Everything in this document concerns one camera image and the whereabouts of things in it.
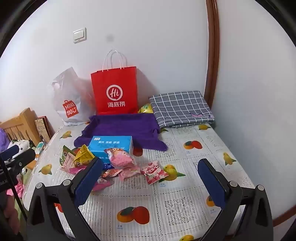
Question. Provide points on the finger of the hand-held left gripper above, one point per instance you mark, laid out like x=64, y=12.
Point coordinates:
x=23, y=158
x=10, y=151

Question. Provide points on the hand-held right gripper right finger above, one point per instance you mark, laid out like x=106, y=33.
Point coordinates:
x=212, y=185

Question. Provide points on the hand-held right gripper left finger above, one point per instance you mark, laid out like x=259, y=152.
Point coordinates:
x=89, y=183

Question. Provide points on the blue snack packet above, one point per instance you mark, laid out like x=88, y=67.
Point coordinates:
x=106, y=165

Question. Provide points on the pink white snack packet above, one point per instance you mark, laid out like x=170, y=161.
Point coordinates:
x=68, y=167

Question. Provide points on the yellow snack packet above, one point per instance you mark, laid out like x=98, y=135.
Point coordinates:
x=84, y=156

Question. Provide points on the green snack packet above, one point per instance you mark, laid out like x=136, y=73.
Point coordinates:
x=63, y=158

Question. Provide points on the pink bun packet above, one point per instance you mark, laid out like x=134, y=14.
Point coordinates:
x=121, y=160

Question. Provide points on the red pink candy packet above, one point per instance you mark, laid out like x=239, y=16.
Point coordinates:
x=153, y=172

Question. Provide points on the person's left hand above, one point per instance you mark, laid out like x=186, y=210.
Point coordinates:
x=10, y=214

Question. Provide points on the pink cloth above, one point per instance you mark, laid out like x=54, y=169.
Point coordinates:
x=15, y=188

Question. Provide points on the white plush toy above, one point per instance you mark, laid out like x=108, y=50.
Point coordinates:
x=22, y=143

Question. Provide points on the purple cloth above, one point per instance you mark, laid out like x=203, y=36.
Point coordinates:
x=2, y=139

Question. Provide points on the magenta snack packet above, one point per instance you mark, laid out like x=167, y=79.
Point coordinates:
x=104, y=183

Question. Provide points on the white green tube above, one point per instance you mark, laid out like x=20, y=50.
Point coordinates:
x=39, y=147

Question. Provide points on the small pink snack packet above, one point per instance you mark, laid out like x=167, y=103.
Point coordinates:
x=111, y=173

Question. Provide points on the patterned book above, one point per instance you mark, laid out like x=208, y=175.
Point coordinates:
x=42, y=128

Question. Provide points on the blue tissue pack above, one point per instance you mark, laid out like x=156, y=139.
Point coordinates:
x=108, y=143

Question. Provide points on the purple towel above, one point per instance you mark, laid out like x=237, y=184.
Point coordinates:
x=129, y=127

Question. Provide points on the white plastic bag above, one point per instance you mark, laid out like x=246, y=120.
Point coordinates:
x=69, y=97

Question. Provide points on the wooden baseboard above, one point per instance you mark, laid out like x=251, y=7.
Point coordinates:
x=284, y=219

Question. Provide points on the grey checked folded cloth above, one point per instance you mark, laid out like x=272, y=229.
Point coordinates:
x=182, y=106

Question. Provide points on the large yellow snack bag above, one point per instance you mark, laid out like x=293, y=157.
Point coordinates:
x=146, y=108

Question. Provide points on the red paper bag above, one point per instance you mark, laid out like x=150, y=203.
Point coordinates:
x=115, y=85

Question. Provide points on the white light switch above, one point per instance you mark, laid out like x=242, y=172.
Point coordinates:
x=79, y=35

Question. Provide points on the wooden door frame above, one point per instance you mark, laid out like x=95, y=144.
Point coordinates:
x=212, y=46

